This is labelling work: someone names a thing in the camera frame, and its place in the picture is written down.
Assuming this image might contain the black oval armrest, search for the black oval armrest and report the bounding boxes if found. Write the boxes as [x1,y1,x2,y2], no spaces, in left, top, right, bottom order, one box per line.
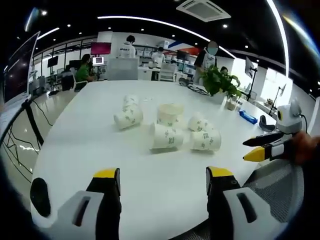
[30,177,52,218]

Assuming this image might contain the dark grey curved object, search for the dark grey curved object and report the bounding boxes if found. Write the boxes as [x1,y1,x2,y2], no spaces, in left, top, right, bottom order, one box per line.
[258,114,276,133]

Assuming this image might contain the person's right hand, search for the person's right hand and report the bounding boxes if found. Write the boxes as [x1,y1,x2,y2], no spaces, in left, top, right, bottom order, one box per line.
[284,131,320,166]

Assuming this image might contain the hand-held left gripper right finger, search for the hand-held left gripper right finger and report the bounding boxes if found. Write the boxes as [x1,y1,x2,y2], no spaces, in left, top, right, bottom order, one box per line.
[205,166,277,240]

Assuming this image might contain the large dark monitor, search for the large dark monitor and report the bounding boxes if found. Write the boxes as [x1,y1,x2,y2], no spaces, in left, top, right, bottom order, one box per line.
[3,30,41,104]

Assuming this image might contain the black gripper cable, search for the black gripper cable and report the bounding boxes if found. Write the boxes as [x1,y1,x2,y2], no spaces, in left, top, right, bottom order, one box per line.
[299,113,310,134]

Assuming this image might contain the pink screen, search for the pink screen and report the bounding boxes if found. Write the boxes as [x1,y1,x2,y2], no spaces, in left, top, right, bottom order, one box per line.
[90,41,112,56]

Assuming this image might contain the white table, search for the white table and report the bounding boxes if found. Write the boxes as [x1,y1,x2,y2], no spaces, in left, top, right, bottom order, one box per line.
[31,79,309,240]

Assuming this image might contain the small black monitor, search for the small black monitor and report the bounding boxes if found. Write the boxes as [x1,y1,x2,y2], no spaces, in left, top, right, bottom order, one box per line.
[47,55,59,68]

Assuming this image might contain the blue packet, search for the blue packet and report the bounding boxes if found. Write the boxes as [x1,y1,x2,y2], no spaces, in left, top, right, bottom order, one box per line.
[238,109,259,125]

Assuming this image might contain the grey device with black cables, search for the grey device with black cables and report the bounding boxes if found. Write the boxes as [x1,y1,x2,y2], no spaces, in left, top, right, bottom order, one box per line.
[178,77,210,96]

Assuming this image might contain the black monitor stand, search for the black monitor stand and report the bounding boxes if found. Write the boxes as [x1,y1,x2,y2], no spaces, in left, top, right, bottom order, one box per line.
[20,98,46,147]

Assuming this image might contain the ceiling air vent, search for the ceiling air vent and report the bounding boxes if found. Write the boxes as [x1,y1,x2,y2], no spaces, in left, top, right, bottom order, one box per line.
[175,0,232,23]

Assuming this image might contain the grey mesh office chair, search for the grey mesh office chair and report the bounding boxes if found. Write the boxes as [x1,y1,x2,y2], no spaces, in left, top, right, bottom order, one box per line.
[240,161,305,224]

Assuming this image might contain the green potted plant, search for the green potted plant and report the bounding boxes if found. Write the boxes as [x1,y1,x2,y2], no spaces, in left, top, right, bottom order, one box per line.
[199,65,243,104]

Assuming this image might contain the white office chair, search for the white office chair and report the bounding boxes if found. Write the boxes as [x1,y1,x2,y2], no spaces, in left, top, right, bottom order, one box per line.
[70,67,89,93]

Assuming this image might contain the white partition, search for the white partition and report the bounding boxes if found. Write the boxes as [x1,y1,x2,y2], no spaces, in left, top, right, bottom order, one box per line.
[107,57,139,81]

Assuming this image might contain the white slatted chair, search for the white slatted chair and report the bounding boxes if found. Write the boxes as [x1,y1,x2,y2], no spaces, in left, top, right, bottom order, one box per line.
[159,62,176,82]

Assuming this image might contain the black desk lamp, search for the black desk lamp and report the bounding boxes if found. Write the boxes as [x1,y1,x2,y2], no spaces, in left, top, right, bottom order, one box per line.
[269,83,288,116]

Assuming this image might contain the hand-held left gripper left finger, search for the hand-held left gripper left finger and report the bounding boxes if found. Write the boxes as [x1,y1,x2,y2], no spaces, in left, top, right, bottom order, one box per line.
[51,167,123,240]

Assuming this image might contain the white printed paper cup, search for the white printed paper cup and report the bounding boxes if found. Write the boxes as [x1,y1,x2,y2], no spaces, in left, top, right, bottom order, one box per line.
[122,94,140,112]
[149,122,186,151]
[113,104,144,130]
[189,129,223,152]
[187,111,214,133]

